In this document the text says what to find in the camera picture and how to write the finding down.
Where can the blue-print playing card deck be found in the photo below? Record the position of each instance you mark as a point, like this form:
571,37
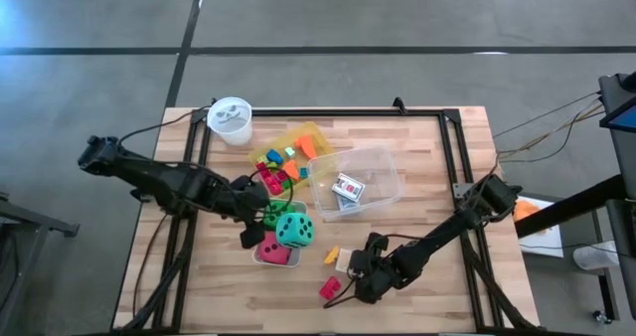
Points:
348,205

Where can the yellow translucent bin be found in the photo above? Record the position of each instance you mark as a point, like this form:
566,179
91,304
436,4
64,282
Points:
318,132

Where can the black monitor stand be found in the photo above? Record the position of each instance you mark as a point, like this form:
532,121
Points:
571,204

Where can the red toy brick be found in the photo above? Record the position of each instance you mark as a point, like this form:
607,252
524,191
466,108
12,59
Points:
330,288

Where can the stand caster wheel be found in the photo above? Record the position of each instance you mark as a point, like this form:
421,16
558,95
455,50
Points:
601,317

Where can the white paper sheet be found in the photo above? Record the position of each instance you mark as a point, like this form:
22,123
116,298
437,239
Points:
546,241

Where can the green toy brick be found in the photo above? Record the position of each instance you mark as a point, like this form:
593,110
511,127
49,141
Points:
287,183

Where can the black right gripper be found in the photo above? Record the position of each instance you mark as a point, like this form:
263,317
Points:
377,281

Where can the black table clamp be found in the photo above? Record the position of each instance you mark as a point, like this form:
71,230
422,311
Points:
399,104
214,102

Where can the green foam die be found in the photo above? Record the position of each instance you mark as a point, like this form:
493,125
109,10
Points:
273,219

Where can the white object on floor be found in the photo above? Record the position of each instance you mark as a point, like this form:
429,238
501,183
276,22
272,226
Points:
593,256

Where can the black aluminium table frame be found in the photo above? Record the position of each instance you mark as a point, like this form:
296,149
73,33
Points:
372,113

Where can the grey metal bracket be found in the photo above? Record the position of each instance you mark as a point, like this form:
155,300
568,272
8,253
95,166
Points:
462,191

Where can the monitor with blue screen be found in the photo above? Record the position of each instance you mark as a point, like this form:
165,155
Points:
623,118

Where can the orange object on paper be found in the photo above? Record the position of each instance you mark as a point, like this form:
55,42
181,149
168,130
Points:
526,211

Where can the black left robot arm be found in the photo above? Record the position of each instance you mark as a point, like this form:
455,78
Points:
159,179

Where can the orange toy block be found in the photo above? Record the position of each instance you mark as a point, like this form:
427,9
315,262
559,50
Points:
291,170
306,147

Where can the pink-red toy brick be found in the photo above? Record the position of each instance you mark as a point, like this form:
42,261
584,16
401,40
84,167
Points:
274,181

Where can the yellow wedge toy block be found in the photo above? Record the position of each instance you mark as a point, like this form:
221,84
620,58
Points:
332,255

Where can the grey side table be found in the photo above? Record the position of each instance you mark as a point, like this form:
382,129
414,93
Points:
35,219

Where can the small blue toy cube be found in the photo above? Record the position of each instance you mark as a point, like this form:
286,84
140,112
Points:
303,173

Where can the white cup with face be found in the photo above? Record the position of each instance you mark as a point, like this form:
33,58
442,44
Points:
231,122

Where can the clear plastic container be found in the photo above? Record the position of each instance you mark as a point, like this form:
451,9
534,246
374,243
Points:
377,167

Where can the teal foam die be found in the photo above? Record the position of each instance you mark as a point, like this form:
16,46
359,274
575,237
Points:
295,230

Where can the small green toy block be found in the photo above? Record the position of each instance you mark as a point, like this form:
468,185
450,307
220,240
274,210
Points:
262,159

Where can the pink foam die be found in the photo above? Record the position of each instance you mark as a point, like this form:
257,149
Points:
273,251

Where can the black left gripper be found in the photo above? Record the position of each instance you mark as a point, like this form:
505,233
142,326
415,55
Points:
246,199

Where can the blue toy block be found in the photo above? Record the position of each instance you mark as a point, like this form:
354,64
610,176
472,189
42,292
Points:
274,157

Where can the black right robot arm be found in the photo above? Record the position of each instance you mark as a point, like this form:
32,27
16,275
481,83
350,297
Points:
447,226

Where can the white plastic bin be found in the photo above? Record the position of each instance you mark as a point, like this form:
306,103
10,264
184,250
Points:
299,259

